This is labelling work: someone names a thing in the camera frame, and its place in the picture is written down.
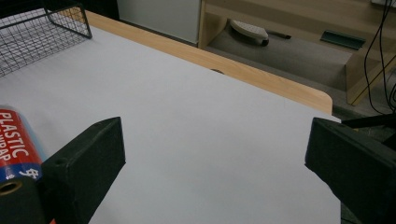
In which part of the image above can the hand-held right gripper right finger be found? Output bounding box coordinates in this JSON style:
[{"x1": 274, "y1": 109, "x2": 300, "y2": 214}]
[{"x1": 304, "y1": 117, "x2": 396, "y2": 224}]

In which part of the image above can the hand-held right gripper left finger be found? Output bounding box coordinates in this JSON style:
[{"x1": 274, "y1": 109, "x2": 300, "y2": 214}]
[{"x1": 40, "y1": 116, "x2": 127, "y2": 224}]

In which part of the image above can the red plastic wrap roll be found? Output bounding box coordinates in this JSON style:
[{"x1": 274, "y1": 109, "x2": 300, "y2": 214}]
[{"x1": 0, "y1": 105, "x2": 48, "y2": 197}]

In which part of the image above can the black wire mesh basket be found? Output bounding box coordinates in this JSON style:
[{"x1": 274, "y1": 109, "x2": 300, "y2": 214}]
[{"x1": 0, "y1": 2, "x2": 93, "y2": 78}]

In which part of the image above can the white table cover sheet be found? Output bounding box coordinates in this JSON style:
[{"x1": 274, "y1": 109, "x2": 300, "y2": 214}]
[{"x1": 0, "y1": 26, "x2": 343, "y2": 224}]

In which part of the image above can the dark green flat tray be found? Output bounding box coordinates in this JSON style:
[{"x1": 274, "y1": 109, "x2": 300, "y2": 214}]
[{"x1": 319, "y1": 29, "x2": 367, "y2": 51}]

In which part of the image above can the light wooden shelf unit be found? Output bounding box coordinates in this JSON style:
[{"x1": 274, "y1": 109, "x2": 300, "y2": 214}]
[{"x1": 197, "y1": 0, "x2": 396, "y2": 105}]

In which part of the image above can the black pen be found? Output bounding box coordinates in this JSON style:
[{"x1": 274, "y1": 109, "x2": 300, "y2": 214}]
[{"x1": 266, "y1": 30, "x2": 292, "y2": 40}]

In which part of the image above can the white cabinet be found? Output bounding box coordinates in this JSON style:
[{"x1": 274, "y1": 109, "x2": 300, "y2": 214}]
[{"x1": 116, "y1": 0, "x2": 202, "y2": 45}]

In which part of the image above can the black cable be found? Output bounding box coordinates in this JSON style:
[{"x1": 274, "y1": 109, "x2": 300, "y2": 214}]
[{"x1": 363, "y1": 0, "x2": 396, "y2": 116}]

